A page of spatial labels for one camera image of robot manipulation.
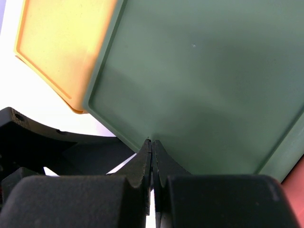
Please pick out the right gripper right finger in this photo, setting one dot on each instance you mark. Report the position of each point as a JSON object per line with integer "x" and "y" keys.
{"x": 163, "y": 166}

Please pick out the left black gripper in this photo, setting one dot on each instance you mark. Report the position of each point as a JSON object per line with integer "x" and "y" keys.
{"x": 27, "y": 147}

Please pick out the green drawer box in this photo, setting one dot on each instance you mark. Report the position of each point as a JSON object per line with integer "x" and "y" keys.
{"x": 219, "y": 82}

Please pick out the red drawer box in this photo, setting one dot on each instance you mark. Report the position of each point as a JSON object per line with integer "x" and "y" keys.
{"x": 293, "y": 186}

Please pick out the yellow drawer box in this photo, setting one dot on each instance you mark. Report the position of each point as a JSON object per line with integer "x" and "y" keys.
{"x": 60, "y": 40}

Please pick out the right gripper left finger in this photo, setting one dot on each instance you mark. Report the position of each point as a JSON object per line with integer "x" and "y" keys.
{"x": 127, "y": 191}

